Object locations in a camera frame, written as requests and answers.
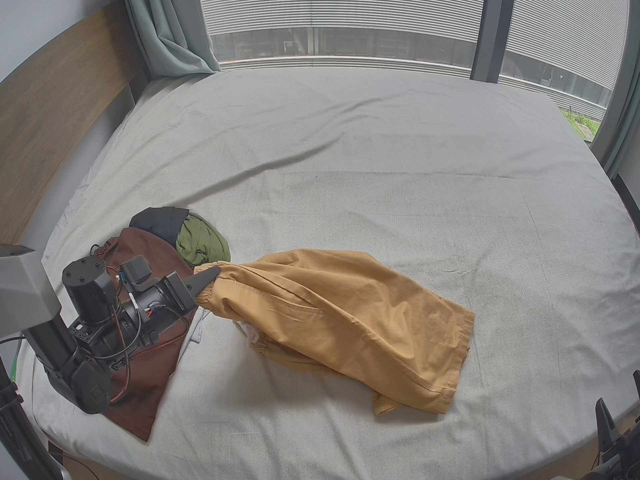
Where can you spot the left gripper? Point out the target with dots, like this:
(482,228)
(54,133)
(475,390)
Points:
(160,305)

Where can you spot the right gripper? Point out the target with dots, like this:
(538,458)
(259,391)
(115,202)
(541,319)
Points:
(627,463)

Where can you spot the tan shorts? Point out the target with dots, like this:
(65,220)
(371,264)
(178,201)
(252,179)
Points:
(350,318)

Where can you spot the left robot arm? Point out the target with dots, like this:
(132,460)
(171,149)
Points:
(30,293)

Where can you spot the bed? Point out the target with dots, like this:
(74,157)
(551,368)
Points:
(375,193)

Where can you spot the pale grey garment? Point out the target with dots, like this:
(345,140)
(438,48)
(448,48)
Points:
(195,333)

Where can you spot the brown shorts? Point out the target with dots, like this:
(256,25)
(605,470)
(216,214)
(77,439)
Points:
(150,253)

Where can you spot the green garment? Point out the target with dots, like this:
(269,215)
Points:
(205,243)

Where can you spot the black garment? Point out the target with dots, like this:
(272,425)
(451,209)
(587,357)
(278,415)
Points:
(155,223)

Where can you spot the blue-green curtain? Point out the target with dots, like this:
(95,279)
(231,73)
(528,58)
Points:
(165,43)

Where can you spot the window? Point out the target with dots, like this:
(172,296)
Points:
(487,28)

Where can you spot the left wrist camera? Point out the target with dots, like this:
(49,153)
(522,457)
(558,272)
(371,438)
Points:
(136,273)

